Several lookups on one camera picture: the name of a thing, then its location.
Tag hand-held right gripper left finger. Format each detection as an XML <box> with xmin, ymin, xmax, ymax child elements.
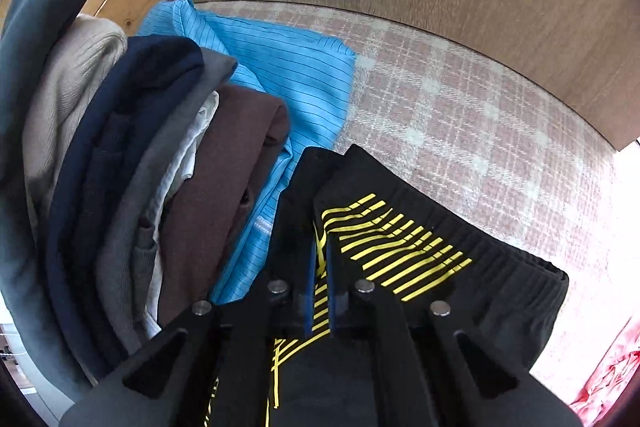
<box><xmin>60</xmin><ymin>147</ymin><xmax>331</xmax><ymax>427</ymax></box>

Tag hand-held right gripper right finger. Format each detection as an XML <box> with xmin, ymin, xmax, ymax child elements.
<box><xmin>331</xmin><ymin>278</ymin><xmax>585</xmax><ymax>427</ymax></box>

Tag black shorts with yellow stripes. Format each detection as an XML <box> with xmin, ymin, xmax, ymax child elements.
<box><xmin>200</xmin><ymin>144</ymin><xmax>571</xmax><ymax>427</ymax></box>

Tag brown folded garment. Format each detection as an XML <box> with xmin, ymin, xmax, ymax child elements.
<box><xmin>155</xmin><ymin>84</ymin><xmax>292</xmax><ymax>333</ymax></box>

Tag white folded garment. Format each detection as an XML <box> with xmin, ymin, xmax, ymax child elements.
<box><xmin>145</xmin><ymin>91</ymin><xmax>221</xmax><ymax>338</ymax></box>

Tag grey folded garment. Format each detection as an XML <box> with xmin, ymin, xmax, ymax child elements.
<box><xmin>95</xmin><ymin>48</ymin><xmax>238</xmax><ymax>358</ymax></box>

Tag light blue striped shirt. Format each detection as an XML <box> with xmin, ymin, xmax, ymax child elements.
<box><xmin>137</xmin><ymin>0</ymin><xmax>357</xmax><ymax>305</ymax></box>

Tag pink plaid blanket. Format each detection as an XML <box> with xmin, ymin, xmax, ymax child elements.
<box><xmin>192</xmin><ymin>1</ymin><xmax>636</xmax><ymax>378</ymax></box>

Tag navy blue folded garment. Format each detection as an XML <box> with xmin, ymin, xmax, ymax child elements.
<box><xmin>44</xmin><ymin>36</ymin><xmax>206</xmax><ymax>383</ymax></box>

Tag red patterned cloth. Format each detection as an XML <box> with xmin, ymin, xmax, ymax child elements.
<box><xmin>570</xmin><ymin>312</ymin><xmax>640</xmax><ymax>427</ymax></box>

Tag beige knitted sweater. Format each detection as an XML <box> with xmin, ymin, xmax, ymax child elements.
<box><xmin>22</xmin><ymin>14</ymin><xmax>130</xmax><ymax>212</ymax></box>

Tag dark teal folded garment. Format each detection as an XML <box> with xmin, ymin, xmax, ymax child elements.
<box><xmin>0</xmin><ymin>0</ymin><xmax>101</xmax><ymax>408</ymax></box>

